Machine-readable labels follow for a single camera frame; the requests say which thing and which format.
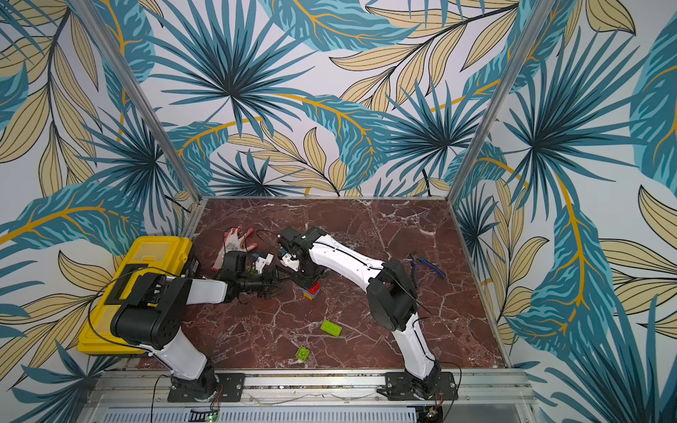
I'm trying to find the yellow toolbox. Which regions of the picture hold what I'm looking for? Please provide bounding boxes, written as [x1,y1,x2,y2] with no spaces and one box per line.
[77,236,199,355]

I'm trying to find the aluminium front rail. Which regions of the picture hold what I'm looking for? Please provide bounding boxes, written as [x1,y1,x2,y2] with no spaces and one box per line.
[85,368,539,412]

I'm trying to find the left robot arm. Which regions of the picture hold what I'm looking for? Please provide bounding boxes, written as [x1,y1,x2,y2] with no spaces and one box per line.
[110,251,288,382]

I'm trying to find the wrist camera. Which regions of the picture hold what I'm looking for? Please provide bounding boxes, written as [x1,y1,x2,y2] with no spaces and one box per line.
[253,253,274,274]
[280,253,300,271]

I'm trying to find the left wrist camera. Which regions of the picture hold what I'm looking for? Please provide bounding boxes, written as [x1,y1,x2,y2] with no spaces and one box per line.
[253,253,274,274]

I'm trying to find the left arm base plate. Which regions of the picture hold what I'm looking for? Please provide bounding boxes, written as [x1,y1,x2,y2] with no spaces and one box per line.
[167,373,245,405]

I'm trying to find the red 2x4 lego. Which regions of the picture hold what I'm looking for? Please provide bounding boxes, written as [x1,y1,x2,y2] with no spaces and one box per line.
[304,282,320,292]

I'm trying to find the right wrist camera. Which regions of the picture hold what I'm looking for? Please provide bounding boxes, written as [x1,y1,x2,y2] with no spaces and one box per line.
[280,253,300,271]

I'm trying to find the white red work glove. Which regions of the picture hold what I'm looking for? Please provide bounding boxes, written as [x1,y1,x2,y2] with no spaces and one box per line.
[212,227,257,271]

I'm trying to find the blue handled pliers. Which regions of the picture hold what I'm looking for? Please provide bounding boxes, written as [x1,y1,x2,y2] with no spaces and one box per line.
[409,253,446,289]

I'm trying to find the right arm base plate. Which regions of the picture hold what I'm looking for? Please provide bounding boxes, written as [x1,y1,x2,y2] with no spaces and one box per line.
[377,372,458,401]

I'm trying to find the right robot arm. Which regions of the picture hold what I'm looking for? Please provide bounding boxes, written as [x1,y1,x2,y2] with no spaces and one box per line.
[277,227,441,388]

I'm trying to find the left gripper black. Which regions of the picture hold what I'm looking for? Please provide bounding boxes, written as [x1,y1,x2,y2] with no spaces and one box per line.
[237,263,294,301]

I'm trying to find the green 2x4 lego brick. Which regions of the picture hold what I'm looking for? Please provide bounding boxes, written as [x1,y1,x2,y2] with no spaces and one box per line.
[320,319,343,338]

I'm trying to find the green 2x2 lego front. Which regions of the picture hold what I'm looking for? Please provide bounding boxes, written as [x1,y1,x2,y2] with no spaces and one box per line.
[295,347,310,362]

